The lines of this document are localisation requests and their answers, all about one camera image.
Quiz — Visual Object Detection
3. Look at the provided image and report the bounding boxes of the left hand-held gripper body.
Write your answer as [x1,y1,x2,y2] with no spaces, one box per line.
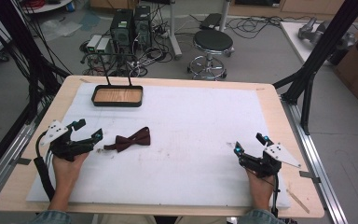
[39,119,95,162]

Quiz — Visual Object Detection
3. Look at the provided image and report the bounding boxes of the white board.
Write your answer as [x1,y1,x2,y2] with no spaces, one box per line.
[279,20,334,67]

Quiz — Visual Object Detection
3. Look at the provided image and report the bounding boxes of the flat black device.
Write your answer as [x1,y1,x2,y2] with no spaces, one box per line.
[200,12,224,31]

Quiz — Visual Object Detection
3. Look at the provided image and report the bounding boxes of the black tray with wooden bottom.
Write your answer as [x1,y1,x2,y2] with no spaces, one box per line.
[90,84,145,108]

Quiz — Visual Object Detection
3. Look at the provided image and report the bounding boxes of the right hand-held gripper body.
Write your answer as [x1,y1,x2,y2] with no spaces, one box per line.
[238,142,303,179]

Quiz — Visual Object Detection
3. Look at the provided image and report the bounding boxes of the tangle of black floor cables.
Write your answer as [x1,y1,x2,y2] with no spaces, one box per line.
[225,14,316,40]

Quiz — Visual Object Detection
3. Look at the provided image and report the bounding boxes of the clear plastic sheet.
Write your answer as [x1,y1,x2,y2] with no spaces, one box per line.
[38,19,84,43]

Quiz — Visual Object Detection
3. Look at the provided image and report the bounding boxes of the black round stool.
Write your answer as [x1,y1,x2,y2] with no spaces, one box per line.
[186,29,235,81]

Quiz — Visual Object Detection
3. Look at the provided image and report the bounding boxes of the person's beige trousers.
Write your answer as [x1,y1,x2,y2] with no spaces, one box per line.
[97,214,229,224]

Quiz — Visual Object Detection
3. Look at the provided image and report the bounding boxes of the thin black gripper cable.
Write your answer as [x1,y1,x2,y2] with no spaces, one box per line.
[270,173,282,218]

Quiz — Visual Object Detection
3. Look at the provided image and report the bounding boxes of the black sleeved gripper cable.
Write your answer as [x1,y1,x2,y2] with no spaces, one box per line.
[33,130,56,202]

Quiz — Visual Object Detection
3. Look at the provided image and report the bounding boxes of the thin wooden stick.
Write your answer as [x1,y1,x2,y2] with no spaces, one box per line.
[285,188,310,215]

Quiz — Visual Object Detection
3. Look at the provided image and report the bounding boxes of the white metal post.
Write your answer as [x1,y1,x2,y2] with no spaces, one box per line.
[218,0,232,33]

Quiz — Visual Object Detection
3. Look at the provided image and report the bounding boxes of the aluminium rail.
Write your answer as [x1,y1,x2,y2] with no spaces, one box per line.
[0,120,46,204]
[280,95,350,224]

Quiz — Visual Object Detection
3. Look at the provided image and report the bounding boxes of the black computer tower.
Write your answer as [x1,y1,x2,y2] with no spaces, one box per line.
[132,5,153,49]
[109,8,135,54]

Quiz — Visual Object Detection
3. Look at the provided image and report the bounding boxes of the dark red bow tie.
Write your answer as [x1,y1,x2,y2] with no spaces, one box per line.
[103,126,152,153]

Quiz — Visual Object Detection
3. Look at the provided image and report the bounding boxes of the white foam mat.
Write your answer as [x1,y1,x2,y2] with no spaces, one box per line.
[25,81,292,210]

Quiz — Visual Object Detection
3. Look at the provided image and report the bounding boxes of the grey tape piece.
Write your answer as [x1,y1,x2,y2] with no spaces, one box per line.
[298,170,322,185]
[8,157,33,166]

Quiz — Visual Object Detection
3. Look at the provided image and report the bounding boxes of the round white table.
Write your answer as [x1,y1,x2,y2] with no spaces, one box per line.
[21,0,75,15]

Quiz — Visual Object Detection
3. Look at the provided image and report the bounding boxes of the person's left hand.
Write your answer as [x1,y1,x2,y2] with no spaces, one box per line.
[51,151,90,189]

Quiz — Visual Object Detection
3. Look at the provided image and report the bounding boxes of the person's right hand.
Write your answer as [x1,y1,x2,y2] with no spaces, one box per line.
[246,169,277,202]

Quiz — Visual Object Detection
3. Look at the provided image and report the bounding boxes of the tangle of cables by computers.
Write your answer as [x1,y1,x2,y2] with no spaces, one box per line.
[79,18,174,78]

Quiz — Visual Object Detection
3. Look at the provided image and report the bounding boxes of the black metal bar stand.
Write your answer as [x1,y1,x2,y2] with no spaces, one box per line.
[80,51,138,87]

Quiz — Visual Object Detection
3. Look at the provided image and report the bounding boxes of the small grey power box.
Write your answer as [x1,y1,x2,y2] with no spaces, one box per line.
[86,34,103,54]
[95,36,112,54]

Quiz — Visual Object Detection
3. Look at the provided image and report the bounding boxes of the grey metal table leg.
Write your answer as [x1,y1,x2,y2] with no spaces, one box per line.
[167,0,184,62]

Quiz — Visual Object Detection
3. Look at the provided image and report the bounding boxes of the black frame strut with cables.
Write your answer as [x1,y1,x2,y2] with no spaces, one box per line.
[0,0,73,125]

